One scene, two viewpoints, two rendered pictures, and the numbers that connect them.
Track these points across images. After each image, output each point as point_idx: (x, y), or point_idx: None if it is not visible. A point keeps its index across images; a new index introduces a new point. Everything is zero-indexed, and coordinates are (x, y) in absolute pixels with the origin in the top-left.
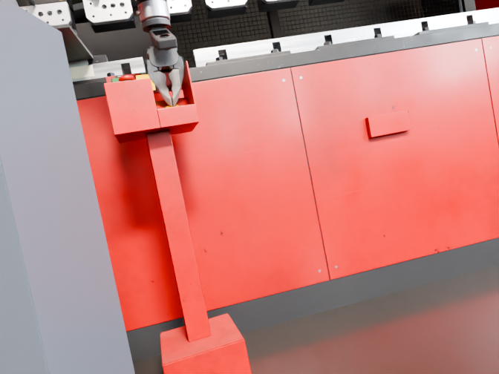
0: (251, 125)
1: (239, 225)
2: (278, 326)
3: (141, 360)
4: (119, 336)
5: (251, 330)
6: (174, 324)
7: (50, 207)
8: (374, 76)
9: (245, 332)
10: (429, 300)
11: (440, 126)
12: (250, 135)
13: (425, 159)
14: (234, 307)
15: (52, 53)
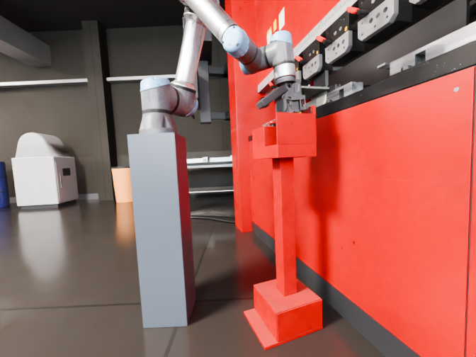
0: (397, 151)
1: (367, 244)
2: (376, 356)
3: (307, 283)
4: (176, 249)
5: (361, 334)
6: (321, 280)
7: (149, 199)
8: None
9: (356, 331)
10: None
11: None
12: (394, 162)
13: None
14: (353, 304)
15: (164, 144)
